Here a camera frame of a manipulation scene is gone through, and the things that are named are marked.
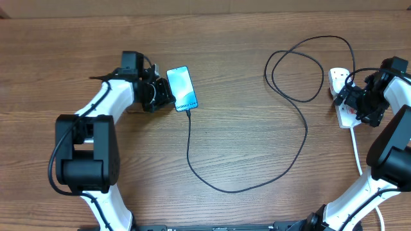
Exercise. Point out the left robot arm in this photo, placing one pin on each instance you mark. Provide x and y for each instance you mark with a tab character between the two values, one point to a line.
85	160

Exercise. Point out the Samsung Galaxy smartphone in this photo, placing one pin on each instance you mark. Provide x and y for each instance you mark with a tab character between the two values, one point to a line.
182	88

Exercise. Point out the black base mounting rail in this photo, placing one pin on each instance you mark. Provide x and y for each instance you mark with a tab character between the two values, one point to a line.
276	226

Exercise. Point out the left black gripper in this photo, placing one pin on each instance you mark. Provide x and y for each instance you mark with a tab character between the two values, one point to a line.
165	96

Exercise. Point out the white power strip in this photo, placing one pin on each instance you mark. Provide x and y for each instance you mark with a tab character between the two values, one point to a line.
346	115

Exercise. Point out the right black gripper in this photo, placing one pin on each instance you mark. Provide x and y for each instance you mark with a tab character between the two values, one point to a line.
373	117

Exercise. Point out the brown cardboard backdrop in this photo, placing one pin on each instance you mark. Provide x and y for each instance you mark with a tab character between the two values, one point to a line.
34	9

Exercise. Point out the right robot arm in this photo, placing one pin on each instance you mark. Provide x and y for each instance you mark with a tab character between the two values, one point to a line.
388	159

